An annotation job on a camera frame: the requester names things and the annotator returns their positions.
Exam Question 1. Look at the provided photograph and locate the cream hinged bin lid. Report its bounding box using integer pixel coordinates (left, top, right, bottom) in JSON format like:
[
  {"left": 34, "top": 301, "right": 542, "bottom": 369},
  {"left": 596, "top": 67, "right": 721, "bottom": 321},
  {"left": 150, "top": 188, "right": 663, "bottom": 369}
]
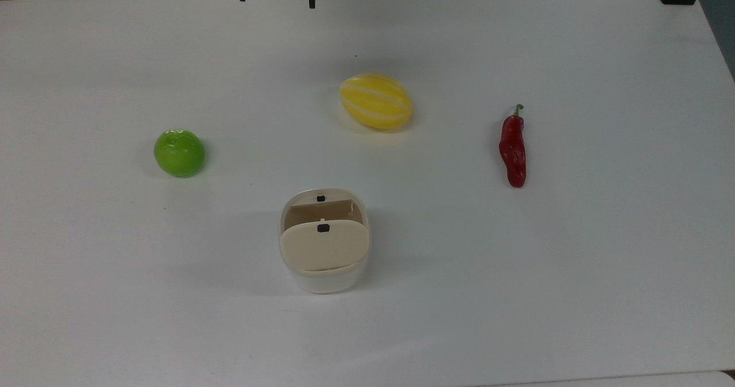
[{"left": 280, "top": 219, "right": 370, "bottom": 272}]

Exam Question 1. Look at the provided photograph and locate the cream plastic garbage bin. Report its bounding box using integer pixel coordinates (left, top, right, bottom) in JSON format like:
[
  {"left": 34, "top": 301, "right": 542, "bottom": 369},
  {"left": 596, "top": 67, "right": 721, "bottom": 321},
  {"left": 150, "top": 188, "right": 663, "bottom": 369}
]
[{"left": 279, "top": 188, "right": 372, "bottom": 295}]

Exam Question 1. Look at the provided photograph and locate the yellow striped toy melon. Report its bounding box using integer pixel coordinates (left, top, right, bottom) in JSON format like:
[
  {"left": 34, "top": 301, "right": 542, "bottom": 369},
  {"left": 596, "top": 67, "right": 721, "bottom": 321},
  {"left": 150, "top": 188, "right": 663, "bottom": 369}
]
[{"left": 339, "top": 73, "right": 413, "bottom": 130}]

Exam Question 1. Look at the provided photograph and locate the green toy lime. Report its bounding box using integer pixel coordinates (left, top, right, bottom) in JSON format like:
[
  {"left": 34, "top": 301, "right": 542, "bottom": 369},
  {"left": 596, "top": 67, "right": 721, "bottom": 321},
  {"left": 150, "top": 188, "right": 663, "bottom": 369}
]
[{"left": 153, "top": 129, "right": 206, "bottom": 177}]

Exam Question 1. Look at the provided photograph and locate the red toy chili pepper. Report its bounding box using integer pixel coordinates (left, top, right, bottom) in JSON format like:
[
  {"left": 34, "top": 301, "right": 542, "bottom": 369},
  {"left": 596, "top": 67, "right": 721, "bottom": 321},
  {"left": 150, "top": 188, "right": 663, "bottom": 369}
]
[{"left": 498, "top": 104, "right": 527, "bottom": 188}]

